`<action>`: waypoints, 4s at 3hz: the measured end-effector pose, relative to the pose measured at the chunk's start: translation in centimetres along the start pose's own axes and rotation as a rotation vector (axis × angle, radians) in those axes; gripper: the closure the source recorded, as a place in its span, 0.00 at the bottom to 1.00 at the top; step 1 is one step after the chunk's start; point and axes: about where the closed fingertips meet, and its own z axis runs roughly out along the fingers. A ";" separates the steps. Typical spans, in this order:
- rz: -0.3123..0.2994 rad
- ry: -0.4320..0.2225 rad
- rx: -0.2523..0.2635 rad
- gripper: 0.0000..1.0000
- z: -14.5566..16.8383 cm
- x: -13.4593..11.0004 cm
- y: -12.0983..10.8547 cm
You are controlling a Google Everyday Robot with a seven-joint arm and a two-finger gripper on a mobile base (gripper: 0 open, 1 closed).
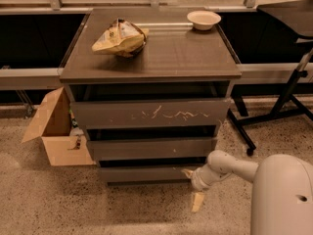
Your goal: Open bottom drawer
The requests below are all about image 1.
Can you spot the yellow crumpled chip bag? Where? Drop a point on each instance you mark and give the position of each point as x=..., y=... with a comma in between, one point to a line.
x=121, y=38

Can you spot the open cardboard box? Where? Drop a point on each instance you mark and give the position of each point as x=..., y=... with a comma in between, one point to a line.
x=52, y=123

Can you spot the grey drawer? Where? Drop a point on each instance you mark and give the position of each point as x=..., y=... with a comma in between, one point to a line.
x=151, y=148
x=150, y=113
x=145, y=173

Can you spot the white paper bowl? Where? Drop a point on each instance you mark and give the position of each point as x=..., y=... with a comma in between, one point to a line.
x=203, y=20

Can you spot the grey top drawer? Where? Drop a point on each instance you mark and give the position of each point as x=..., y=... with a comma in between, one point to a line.
x=150, y=113

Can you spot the grey middle drawer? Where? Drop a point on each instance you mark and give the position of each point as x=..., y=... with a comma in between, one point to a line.
x=151, y=148

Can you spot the black rolling side table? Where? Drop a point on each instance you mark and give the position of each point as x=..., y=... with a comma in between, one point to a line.
x=298, y=17

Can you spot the grey bottom drawer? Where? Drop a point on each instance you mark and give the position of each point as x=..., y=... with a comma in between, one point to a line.
x=145, y=173

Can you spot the green bottle in box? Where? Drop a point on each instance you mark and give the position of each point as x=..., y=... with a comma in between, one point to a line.
x=73, y=121

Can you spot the dark grey drawer cabinet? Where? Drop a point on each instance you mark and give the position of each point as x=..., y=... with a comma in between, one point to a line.
x=177, y=63

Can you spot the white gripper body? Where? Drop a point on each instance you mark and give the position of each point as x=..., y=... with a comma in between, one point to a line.
x=198, y=181

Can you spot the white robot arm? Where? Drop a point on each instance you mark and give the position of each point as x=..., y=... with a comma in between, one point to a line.
x=282, y=190

